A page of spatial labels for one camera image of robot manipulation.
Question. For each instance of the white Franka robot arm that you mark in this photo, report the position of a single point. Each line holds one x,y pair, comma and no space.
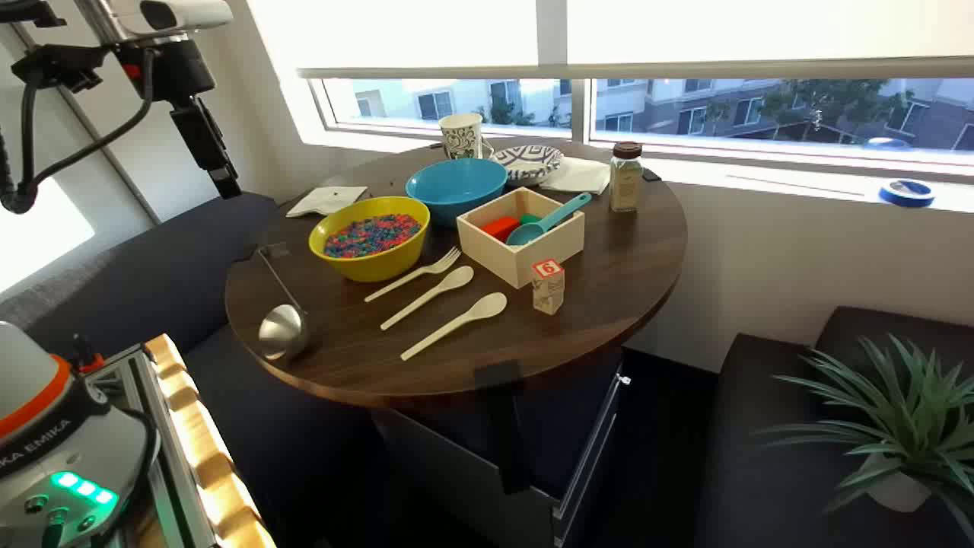
41,446

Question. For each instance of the blue dish on windowsill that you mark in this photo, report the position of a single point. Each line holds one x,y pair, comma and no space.
905,192

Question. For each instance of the blue bowl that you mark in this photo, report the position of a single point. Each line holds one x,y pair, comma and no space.
456,185

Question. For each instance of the flat white paper napkin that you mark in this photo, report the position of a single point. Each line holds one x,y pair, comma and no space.
326,198

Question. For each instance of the green spiky plant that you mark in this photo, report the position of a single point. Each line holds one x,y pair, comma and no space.
894,417

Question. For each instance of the metal ladle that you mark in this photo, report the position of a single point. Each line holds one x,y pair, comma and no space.
282,330

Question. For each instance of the teal plastic scoop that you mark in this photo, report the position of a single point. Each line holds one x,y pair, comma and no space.
526,234

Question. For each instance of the dark blue sofa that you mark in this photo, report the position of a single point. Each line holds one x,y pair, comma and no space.
154,275

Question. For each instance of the colourful cereal heap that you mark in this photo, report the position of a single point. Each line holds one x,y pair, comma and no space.
370,237

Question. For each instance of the large cream plastic spoon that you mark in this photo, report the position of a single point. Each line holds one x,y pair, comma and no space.
486,306

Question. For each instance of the white roller blind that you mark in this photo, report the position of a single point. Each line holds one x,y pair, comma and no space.
405,32
770,32

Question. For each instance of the patterned paper cup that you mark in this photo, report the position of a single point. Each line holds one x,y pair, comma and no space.
461,139

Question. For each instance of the cream plastic fork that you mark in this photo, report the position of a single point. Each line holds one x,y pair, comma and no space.
416,275

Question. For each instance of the yellow wooden block rail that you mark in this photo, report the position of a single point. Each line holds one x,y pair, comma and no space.
202,446

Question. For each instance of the white plant pot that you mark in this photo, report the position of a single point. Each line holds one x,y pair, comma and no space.
900,491

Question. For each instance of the dark armchair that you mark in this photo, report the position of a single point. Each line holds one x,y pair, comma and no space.
770,468

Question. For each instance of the small cream plastic spoon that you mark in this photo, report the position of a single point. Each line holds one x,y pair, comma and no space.
451,281

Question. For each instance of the black white patterned plate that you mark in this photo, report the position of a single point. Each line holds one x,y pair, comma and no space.
525,160

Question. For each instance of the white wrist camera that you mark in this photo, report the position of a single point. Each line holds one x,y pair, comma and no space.
198,15

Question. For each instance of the small toy milk carton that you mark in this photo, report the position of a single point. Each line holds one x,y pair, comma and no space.
550,290

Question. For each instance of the wooden box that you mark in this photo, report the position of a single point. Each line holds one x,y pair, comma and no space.
522,264

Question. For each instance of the glass jar with dark lid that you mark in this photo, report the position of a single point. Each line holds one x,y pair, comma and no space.
626,185

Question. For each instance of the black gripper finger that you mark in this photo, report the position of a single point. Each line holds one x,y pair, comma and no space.
214,142
198,148

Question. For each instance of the folded white napkin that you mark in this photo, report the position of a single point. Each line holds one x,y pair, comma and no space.
580,176

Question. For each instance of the yellow bowl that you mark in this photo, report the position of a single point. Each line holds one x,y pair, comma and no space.
370,267

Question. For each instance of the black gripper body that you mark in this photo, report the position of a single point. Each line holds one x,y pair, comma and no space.
168,71

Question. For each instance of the black overhead bracket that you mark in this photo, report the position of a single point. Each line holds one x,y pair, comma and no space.
32,15

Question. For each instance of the grey table pedestal cabinet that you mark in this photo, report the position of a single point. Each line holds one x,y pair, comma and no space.
456,477

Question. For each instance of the red plastic cup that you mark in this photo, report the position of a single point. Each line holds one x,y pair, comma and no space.
501,227

